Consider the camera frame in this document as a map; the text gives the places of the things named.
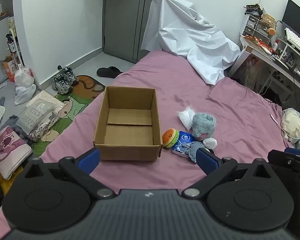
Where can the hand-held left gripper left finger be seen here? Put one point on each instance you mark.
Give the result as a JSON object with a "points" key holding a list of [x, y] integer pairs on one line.
{"points": [[90, 158]]}

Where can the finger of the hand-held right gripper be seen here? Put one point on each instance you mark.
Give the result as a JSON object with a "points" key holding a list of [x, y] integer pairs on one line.
{"points": [[287, 161], [297, 151]]}

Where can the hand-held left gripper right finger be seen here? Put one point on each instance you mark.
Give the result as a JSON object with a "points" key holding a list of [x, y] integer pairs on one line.
{"points": [[208, 160]]}

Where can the white soft pouch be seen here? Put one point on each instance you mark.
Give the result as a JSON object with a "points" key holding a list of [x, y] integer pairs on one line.
{"points": [[210, 143]]}

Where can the burger plush toy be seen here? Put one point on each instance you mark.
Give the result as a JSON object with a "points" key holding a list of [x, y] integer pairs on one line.
{"points": [[170, 138]]}

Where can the brown cardboard box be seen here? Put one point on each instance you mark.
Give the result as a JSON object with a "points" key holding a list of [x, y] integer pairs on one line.
{"points": [[130, 132]]}

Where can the cream blanket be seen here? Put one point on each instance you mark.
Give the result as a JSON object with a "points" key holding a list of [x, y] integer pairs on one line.
{"points": [[293, 122]]}

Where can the blue tissue pack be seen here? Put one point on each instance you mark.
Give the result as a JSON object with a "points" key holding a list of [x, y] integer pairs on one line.
{"points": [[183, 138]]}

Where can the grey fluffy plush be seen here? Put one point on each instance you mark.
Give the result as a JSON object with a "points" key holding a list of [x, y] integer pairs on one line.
{"points": [[203, 125]]}

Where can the clear bag of white beads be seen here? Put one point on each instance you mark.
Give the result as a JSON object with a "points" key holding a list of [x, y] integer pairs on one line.
{"points": [[186, 117]]}

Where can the cartoon floor mat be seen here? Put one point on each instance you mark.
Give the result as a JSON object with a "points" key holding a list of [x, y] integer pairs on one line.
{"points": [[76, 105]]}

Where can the grey mailing package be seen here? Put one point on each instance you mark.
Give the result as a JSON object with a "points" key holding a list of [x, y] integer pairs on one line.
{"points": [[33, 115]]}

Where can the cream patterned package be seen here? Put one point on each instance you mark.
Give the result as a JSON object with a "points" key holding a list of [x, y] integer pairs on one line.
{"points": [[43, 98]]}

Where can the grey white sneaker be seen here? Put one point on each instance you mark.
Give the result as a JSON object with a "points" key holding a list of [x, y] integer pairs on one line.
{"points": [[60, 85], [70, 75]]}

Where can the pink cartoon cushion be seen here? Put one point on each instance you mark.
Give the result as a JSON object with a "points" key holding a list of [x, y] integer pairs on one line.
{"points": [[7, 150]]}

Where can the black slipper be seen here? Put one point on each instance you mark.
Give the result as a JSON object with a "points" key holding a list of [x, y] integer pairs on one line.
{"points": [[109, 71]]}

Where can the yellow stool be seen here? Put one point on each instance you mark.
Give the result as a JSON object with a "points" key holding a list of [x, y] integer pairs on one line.
{"points": [[5, 186]]}

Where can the white desk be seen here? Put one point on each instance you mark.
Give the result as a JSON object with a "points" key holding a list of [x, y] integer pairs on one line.
{"points": [[277, 62]]}

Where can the white plastic bag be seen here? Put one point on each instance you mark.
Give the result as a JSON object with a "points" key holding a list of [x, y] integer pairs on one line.
{"points": [[25, 95], [23, 77]]}

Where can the white bottle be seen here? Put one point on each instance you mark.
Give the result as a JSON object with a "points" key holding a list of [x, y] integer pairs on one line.
{"points": [[275, 46]]}

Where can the white keyboard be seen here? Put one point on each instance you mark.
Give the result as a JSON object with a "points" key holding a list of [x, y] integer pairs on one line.
{"points": [[297, 41]]}

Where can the orange cardboard box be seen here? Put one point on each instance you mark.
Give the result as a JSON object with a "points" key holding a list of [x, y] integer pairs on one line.
{"points": [[10, 67]]}

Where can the white cover sheet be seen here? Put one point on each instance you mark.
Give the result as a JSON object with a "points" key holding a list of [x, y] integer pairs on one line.
{"points": [[190, 37]]}

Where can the small drawer organizer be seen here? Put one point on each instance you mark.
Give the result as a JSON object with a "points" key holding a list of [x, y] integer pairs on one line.
{"points": [[255, 27]]}

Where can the wicker basket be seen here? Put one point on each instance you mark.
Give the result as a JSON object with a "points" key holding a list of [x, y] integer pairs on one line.
{"points": [[268, 20]]}

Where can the black monitor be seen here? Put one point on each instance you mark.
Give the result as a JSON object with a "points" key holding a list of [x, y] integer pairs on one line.
{"points": [[295, 15]]}

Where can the black spray bottle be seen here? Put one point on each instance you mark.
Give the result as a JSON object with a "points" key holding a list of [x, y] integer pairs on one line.
{"points": [[10, 43]]}

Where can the grey door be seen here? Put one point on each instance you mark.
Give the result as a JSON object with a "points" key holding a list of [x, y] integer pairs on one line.
{"points": [[122, 17]]}

